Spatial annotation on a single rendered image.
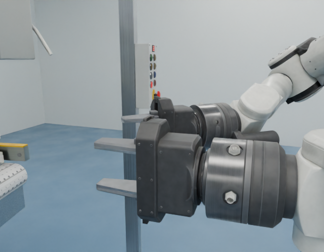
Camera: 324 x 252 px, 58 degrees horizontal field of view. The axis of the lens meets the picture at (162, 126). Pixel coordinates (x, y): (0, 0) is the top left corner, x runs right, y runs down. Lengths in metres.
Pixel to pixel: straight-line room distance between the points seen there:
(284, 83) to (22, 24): 0.57
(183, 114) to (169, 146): 0.21
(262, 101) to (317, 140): 0.30
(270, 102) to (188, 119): 0.17
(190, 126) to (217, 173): 0.24
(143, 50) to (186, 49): 2.91
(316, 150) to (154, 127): 0.16
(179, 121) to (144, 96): 0.70
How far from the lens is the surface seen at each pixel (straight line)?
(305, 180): 0.30
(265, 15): 3.96
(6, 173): 0.64
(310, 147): 0.30
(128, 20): 1.21
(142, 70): 1.19
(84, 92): 4.83
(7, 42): 0.60
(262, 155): 0.30
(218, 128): 0.53
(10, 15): 0.61
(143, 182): 0.32
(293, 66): 0.79
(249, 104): 0.57
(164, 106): 0.49
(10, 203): 0.69
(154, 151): 0.31
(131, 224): 1.41
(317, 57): 0.77
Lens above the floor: 1.10
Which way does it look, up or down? 13 degrees down
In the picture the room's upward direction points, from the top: straight up
